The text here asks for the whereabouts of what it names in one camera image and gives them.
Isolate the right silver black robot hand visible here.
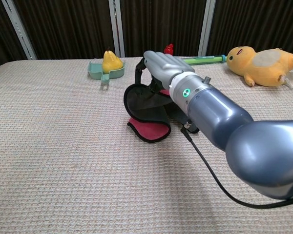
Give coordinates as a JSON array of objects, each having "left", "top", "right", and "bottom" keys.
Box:
[{"left": 134, "top": 50, "right": 195, "bottom": 93}]

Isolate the silver partition post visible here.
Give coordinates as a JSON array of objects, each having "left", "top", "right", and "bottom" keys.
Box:
[
  {"left": 1, "top": 0, "right": 37, "bottom": 60},
  {"left": 108, "top": 0, "right": 126, "bottom": 58},
  {"left": 197, "top": 0, "right": 216, "bottom": 57}
]

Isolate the beige waffle-weave tablecloth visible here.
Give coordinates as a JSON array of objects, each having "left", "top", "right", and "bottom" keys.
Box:
[{"left": 0, "top": 56, "right": 293, "bottom": 234}]

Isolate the yellow toy pear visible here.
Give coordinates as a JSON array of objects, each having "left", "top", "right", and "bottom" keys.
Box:
[{"left": 102, "top": 47, "right": 124, "bottom": 73}]

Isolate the green and blue toothbrush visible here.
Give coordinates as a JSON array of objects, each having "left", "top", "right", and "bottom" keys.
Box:
[{"left": 179, "top": 55, "right": 227, "bottom": 66}]

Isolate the yellow plush toy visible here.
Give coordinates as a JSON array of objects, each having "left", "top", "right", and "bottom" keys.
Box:
[{"left": 226, "top": 46, "right": 293, "bottom": 88}]

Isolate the teal plastic dustpan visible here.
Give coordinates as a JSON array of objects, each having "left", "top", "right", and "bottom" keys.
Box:
[{"left": 87, "top": 60, "right": 126, "bottom": 84}]

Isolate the black and red cloth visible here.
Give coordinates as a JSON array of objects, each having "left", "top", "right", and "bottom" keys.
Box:
[{"left": 123, "top": 81, "right": 201, "bottom": 143}]

